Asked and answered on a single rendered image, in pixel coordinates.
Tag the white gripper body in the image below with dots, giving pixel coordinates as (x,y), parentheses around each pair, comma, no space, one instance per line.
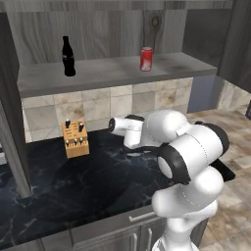
(132,139)

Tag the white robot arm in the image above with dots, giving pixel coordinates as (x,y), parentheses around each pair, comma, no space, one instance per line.
(192,153)

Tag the wooden knife block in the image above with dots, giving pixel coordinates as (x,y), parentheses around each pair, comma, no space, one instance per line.
(76,142)

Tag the red soda can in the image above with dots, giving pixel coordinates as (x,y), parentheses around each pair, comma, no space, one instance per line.
(146,59)

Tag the grey drawer front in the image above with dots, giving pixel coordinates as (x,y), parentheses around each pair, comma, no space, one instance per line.
(111,227)

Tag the grey base cupboard door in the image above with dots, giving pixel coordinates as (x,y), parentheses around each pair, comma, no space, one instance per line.
(153,237)
(111,243)

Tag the black cola bottle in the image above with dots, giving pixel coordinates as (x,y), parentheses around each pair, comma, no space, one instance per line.
(68,59)

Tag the grey open wall cabinet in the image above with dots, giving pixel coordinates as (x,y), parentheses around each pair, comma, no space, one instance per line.
(108,70)

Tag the grey wall cabinet door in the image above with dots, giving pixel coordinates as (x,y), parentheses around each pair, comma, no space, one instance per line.
(236,42)
(11,114)

